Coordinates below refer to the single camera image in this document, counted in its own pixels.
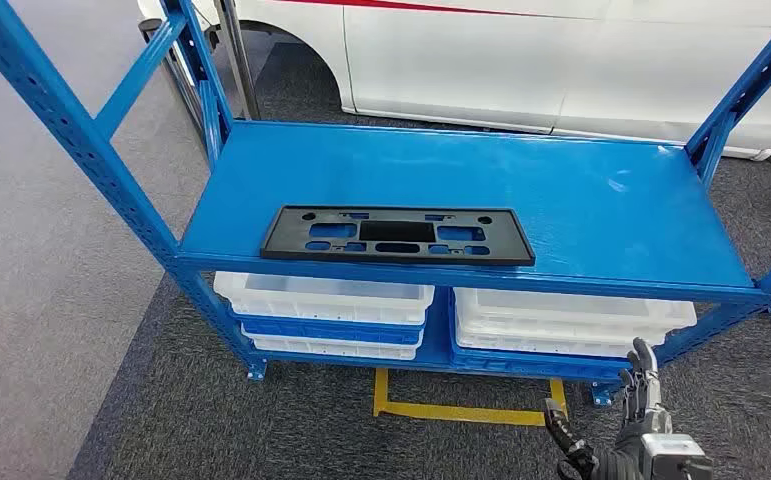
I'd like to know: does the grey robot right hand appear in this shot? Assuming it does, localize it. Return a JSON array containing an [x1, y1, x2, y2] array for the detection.
[[616, 337, 675, 443]]

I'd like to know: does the black plastic panel part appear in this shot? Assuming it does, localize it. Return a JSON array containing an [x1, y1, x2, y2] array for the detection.
[[259, 205, 537, 268]]

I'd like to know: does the blue metal shelf rack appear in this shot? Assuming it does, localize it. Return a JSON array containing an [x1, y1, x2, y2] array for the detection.
[[0, 0, 771, 407]]

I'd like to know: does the white plastic bin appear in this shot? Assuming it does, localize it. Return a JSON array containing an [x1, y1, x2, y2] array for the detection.
[[212, 271, 436, 327], [453, 286, 699, 334], [241, 324, 424, 362], [454, 317, 668, 360]]

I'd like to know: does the yellow floor tape square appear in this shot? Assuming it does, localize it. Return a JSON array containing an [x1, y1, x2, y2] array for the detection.
[[372, 367, 569, 429]]

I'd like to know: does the white car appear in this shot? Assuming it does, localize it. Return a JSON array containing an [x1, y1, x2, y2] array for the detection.
[[136, 0, 771, 162]]

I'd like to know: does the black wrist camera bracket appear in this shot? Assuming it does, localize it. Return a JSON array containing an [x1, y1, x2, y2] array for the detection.
[[550, 423, 602, 480]]

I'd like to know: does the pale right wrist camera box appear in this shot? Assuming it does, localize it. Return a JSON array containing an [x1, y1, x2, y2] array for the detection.
[[543, 397, 569, 433]]

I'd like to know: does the chrome stanchion post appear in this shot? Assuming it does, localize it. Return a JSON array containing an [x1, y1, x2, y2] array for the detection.
[[212, 0, 262, 122]]

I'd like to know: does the black-topped stanchion post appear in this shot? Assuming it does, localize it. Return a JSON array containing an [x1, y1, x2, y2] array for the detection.
[[138, 18, 207, 144]]

